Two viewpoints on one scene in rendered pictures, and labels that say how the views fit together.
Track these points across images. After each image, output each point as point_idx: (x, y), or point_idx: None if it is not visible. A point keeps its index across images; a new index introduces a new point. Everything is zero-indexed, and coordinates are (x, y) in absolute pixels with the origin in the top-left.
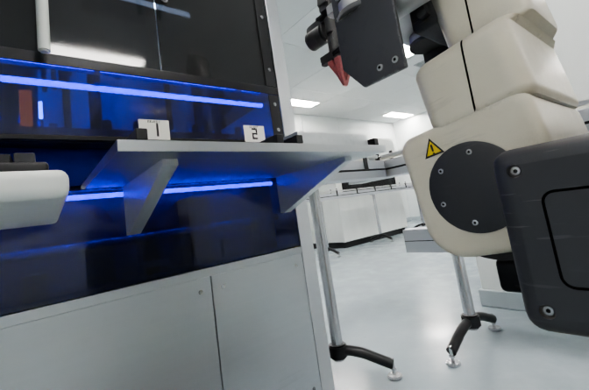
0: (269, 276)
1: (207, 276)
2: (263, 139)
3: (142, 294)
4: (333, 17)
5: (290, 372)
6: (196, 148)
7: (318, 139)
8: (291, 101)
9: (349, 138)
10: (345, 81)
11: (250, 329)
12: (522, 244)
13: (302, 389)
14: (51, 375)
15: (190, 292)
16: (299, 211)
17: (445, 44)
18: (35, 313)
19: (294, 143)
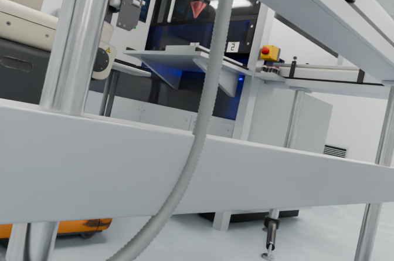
0: (213, 128)
1: (190, 115)
2: (236, 50)
3: (173, 111)
4: (118, 9)
5: None
6: (133, 52)
7: (173, 48)
8: (265, 21)
9: (188, 47)
10: (194, 15)
11: None
12: None
13: None
14: (152, 124)
15: (184, 118)
16: (242, 98)
17: (109, 13)
18: (154, 105)
19: (158, 50)
